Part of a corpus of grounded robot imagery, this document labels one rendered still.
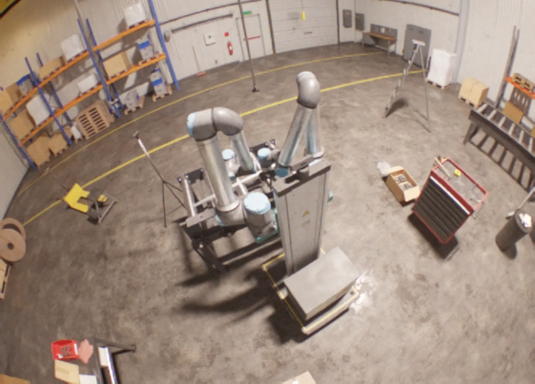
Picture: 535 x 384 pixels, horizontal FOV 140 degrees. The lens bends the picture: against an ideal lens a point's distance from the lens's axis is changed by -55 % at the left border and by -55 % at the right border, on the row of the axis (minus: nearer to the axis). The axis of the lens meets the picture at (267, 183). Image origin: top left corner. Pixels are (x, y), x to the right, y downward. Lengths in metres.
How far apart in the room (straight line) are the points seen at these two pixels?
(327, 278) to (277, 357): 1.17
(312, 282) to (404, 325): 1.47
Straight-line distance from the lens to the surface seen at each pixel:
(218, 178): 1.17
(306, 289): 1.80
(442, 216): 3.01
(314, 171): 1.15
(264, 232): 1.44
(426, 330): 2.98
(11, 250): 7.36
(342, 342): 2.62
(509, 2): 10.46
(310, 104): 1.16
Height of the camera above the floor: 2.58
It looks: 46 degrees down
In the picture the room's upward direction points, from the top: 11 degrees counter-clockwise
